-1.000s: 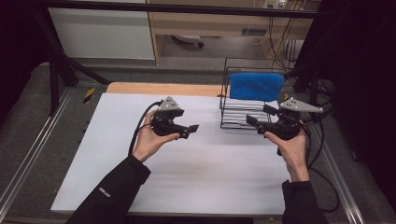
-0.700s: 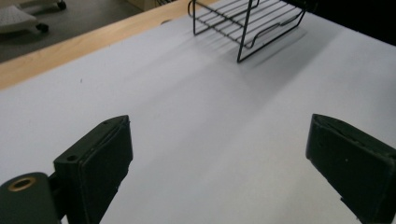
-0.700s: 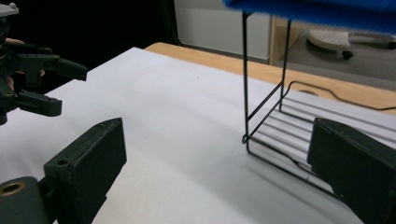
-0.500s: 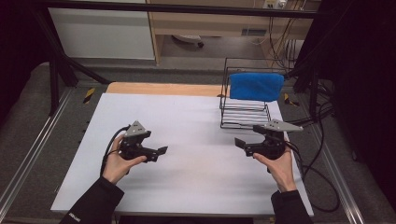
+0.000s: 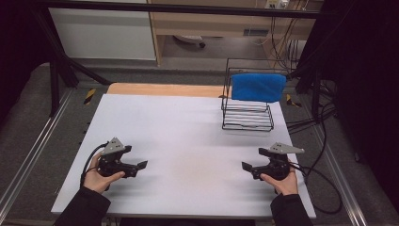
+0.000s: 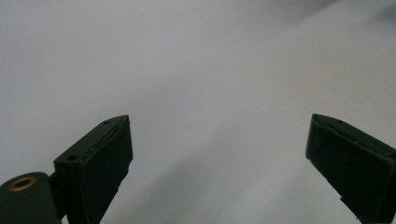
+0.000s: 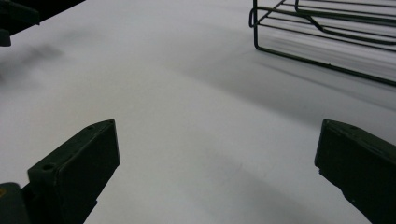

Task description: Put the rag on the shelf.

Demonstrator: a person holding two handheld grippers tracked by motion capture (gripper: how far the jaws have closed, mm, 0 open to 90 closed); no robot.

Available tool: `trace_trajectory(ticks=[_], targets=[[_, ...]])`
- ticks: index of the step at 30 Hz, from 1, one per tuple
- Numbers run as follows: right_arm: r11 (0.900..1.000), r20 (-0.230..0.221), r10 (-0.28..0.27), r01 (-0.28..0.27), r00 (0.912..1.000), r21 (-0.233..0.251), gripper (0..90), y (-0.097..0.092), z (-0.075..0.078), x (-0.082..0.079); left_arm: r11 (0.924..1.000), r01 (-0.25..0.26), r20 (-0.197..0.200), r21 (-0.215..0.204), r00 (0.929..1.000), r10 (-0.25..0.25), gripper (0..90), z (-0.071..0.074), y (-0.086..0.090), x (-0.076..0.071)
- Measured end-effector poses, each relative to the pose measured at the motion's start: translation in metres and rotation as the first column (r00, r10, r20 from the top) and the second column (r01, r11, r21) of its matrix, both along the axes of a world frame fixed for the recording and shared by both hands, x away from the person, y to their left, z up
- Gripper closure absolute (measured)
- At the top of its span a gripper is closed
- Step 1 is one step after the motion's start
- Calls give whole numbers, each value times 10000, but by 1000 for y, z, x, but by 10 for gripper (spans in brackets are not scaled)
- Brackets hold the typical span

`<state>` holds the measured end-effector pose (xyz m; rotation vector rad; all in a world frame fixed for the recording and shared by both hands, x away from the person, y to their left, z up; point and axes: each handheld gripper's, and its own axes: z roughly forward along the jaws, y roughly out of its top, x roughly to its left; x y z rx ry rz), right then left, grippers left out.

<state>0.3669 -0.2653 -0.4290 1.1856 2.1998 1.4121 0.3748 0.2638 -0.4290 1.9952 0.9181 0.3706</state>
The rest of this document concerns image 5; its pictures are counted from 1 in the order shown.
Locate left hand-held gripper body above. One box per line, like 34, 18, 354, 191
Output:
96, 137, 134, 179

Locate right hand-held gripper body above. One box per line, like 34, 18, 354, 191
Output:
256, 141, 306, 182

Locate black wire rack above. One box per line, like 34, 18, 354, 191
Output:
220, 57, 295, 133

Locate blue towel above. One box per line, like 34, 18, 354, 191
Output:
230, 73, 288, 104

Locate person's left hand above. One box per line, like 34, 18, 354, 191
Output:
82, 152, 126, 195

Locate person's right hand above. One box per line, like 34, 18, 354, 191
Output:
260, 167, 299, 197

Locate white table cover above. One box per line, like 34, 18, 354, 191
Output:
51, 93, 317, 220

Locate wooden table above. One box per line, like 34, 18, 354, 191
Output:
106, 82, 233, 99

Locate black metal stand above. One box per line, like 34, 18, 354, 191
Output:
30, 8, 113, 118
265, 62, 337, 124

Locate white cabinet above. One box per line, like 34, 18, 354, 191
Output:
47, 7, 157, 61

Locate black curtain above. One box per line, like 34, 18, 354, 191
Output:
297, 0, 399, 206
0, 0, 53, 128

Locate white chair base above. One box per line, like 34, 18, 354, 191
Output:
173, 34, 207, 49

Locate light wooden desk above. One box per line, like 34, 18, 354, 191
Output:
146, 0, 325, 68

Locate white power strip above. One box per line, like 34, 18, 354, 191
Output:
264, 0, 290, 10

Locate black metal crossbar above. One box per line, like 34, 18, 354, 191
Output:
40, 0, 325, 20

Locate left hand-held gripper black cable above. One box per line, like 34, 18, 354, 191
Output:
79, 141, 110, 190

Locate hand-held gripper black cable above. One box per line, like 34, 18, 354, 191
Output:
79, 141, 110, 190
288, 160, 343, 216

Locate right hand-held gripper black cable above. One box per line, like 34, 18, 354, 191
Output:
288, 160, 343, 216

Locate black cables bundle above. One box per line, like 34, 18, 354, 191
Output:
285, 80, 338, 136

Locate aluminium rail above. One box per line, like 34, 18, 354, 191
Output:
310, 124, 369, 226
0, 89, 75, 218

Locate hanging black cables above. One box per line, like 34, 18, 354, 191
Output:
268, 16, 303, 71

